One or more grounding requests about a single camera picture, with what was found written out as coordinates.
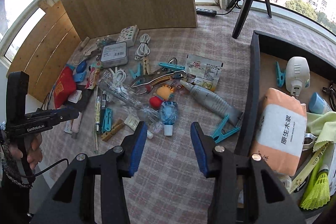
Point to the black pen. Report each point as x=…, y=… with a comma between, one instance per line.
x=104, y=100

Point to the teal clothespin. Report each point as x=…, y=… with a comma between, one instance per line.
x=280, y=75
x=223, y=132
x=136, y=73

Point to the yellow-green shuttlecock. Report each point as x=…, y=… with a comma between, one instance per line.
x=316, y=190

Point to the grey tube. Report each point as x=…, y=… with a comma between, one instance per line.
x=212, y=103

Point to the black tripod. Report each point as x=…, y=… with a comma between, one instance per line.
x=245, y=7

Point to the wooden clothespin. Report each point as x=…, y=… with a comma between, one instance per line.
x=113, y=130
x=147, y=65

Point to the black wet wipes pack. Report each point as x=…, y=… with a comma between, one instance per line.
x=85, y=102

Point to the blue sanitizer bottle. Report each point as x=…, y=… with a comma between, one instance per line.
x=168, y=115

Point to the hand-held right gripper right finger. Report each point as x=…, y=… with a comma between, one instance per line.
x=199, y=150

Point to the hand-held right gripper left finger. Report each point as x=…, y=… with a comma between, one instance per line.
x=137, y=150

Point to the clear plastic bag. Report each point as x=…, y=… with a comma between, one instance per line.
x=126, y=98

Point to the pink white tube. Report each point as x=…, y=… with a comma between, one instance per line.
x=77, y=121

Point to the white dotted tissue box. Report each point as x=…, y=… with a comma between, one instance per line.
x=127, y=34

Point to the grey tin box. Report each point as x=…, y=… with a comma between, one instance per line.
x=114, y=55

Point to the yellow printed ribbon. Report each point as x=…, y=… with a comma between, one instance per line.
x=312, y=161

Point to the person's left forearm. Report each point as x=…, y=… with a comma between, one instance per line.
x=10, y=182

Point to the small wooden block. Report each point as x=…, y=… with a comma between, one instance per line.
x=84, y=43

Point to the blue round disc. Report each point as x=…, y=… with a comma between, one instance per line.
x=82, y=66

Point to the small white packet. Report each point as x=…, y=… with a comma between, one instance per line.
x=75, y=96

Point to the person's left hand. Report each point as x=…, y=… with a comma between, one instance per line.
x=35, y=154

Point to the black tray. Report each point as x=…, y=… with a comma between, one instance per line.
x=253, y=87

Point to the yellow-green cloth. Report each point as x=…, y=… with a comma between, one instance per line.
x=324, y=124

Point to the white creamer sachet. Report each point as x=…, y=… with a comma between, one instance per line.
x=203, y=71

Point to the wooden slat panel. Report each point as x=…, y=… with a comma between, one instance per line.
x=44, y=50

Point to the wrapped chopsticks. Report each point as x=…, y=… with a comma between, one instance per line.
x=97, y=113

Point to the light blue small cup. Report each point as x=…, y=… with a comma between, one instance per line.
x=316, y=103

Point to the green tree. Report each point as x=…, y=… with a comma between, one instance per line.
x=302, y=8

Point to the metal utensil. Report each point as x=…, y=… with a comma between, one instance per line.
x=309, y=140

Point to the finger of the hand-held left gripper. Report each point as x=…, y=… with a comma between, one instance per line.
x=65, y=111
x=67, y=117

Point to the orange tissue pack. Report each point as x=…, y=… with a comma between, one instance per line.
x=278, y=134

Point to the white plug-in device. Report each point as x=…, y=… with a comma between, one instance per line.
x=296, y=71

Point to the small white sachet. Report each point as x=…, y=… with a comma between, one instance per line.
x=132, y=121

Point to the red cloth pouch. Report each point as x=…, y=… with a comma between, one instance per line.
x=64, y=87

